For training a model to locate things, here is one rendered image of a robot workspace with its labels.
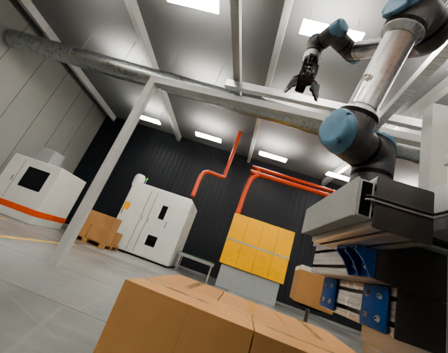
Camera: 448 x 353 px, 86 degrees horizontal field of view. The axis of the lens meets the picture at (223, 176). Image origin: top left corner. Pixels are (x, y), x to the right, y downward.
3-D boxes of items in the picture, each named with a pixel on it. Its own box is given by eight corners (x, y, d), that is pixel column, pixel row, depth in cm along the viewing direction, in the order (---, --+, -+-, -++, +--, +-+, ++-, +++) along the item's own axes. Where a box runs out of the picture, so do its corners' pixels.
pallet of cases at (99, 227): (116, 251, 756) (130, 223, 785) (101, 249, 660) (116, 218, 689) (83, 238, 768) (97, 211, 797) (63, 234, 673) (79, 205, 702)
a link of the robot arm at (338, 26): (355, 29, 106) (334, 45, 116) (339, 12, 102) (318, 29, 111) (353, 42, 103) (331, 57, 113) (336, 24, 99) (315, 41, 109)
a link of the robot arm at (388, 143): (402, 181, 72) (406, 143, 76) (376, 161, 67) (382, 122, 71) (363, 185, 82) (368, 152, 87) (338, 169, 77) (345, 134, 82)
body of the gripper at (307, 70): (299, 71, 104) (306, 51, 108) (294, 85, 112) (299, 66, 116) (317, 75, 103) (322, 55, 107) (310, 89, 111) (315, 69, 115)
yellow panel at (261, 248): (272, 304, 835) (289, 235, 915) (277, 309, 750) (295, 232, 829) (212, 281, 859) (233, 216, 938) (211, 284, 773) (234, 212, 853)
